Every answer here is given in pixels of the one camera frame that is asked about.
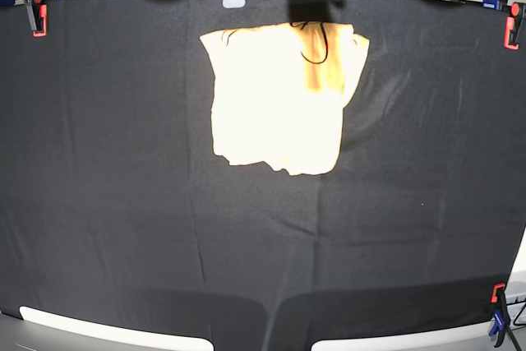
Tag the right upper red clamp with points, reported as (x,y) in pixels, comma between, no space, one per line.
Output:
(513,26)

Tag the white monitor edge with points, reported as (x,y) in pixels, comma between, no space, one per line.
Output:
(114,334)
(412,341)

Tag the white right monitor edge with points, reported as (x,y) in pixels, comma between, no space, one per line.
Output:
(412,341)

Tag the black table cloth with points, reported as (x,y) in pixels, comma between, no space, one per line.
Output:
(114,208)

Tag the lower right red clamp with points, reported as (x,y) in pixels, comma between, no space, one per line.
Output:
(500,315)

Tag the white left monitor edge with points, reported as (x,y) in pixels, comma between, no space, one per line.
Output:
(114,334)

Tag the left red black clamp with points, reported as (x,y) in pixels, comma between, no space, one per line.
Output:
(37,16)

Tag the yellow t-shirt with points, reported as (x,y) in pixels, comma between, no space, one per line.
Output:
(280,93)

